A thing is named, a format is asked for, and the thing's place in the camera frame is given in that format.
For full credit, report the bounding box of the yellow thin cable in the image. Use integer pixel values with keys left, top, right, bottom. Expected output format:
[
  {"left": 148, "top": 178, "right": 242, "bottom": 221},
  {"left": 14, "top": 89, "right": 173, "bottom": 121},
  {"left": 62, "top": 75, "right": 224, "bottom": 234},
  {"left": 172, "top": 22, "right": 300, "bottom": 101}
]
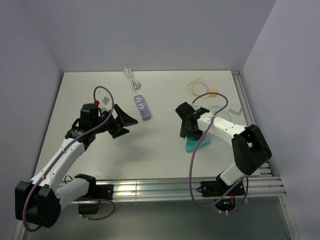
[{"left": 187, "top": 76, "right": 212, "bottom": 97}]

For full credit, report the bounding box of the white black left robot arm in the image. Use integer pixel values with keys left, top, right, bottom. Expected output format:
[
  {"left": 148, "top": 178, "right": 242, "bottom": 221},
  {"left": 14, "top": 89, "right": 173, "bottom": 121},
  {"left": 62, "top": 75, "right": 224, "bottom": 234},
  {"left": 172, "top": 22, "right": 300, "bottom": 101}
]
[{"left": 14, "top": 103, "right": 138, "bottom": 232}]

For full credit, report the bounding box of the teal triangular power strip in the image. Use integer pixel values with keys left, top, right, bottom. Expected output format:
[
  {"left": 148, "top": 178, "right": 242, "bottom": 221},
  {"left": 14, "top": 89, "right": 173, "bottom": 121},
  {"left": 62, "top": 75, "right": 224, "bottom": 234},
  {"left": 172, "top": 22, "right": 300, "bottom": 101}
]
[{"left": 185, "top": 136, "right": 211, "bottom": 153}]

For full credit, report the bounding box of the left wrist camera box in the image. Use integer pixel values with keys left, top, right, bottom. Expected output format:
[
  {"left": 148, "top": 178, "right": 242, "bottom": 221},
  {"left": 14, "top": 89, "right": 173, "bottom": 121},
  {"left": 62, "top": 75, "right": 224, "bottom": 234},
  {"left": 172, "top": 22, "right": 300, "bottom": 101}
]
[{"left": 93, "top": 97, "right": 110, "bottom": 113}]

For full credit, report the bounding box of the white coiled power cord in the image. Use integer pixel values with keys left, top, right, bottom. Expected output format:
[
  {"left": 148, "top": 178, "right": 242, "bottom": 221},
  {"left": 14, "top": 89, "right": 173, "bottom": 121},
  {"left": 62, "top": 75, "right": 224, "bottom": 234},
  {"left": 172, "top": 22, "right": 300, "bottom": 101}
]
[{"left": 122, "top": 67, "right": 142, "bottom": 96}]

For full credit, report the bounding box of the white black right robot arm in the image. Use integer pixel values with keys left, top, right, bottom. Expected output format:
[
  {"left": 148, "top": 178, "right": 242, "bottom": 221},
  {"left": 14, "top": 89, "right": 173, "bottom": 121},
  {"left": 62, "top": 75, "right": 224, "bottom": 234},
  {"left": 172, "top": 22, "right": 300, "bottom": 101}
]
[{"left": 175, "top": 102, "right": 272, "bottom": 195}]

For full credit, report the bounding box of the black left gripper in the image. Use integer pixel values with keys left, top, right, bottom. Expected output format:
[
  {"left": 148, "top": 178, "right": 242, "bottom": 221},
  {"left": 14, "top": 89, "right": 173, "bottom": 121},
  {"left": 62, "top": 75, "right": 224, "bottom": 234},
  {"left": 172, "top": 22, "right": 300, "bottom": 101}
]
[{"left": 92, "top": 104, "right": 138, "bottom": 139}]

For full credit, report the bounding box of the aluminium right rail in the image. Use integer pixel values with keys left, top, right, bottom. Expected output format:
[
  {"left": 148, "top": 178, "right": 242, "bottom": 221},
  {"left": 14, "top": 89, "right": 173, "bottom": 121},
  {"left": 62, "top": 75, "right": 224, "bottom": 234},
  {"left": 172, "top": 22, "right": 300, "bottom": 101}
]
[{"left": 231, "top": 71, "right": 274, "bottom": 177}]

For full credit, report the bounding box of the purple power strip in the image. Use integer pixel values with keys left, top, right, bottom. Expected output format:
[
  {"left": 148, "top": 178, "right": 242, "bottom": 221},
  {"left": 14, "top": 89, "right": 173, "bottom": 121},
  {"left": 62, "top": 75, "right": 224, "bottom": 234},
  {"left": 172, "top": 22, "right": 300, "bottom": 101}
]
[{"left": 134, "top": 95, "right": 152, "bottom": 121}]

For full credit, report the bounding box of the aluminium front rail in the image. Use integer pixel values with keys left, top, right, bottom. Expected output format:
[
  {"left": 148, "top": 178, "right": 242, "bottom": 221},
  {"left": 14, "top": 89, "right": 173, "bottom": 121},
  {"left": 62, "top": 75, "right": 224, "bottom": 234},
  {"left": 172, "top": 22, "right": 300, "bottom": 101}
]
[{"left": 54, "top": 176, "right": 286, "bottom": 205}]

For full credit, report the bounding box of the small white block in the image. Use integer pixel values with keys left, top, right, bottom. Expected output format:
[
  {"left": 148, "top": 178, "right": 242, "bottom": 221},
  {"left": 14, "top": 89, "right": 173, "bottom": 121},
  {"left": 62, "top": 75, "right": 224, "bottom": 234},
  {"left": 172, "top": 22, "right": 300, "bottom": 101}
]
[{"left": 228, "top": 103, "right": 242, "bottom": 115}]

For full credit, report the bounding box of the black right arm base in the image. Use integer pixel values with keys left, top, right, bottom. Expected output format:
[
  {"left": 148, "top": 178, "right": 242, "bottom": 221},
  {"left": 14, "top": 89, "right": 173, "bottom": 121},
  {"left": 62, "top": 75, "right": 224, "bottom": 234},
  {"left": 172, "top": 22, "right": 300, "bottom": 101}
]
[{"left": 197, "top": 180, "right": 249, "bottom": 212}]

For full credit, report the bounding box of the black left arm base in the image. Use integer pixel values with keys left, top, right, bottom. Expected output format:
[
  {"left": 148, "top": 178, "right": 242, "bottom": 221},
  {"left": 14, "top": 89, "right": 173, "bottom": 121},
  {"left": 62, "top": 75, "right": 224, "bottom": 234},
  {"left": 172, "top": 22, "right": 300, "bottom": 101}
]
[{"left": 76, "top": 184, "right": 116, "bottom": 220}]

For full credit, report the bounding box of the aluminium rail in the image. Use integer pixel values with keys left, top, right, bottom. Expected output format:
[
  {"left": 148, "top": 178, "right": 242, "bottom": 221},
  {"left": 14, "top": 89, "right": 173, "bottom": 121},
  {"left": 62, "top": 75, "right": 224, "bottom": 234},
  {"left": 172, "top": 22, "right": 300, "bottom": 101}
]
[
  {"left": 231, "top": 71, "right": 274, "bottom": 177},
  {"left": 54, "top": 176, "right": 286, "bottom": 205}
]

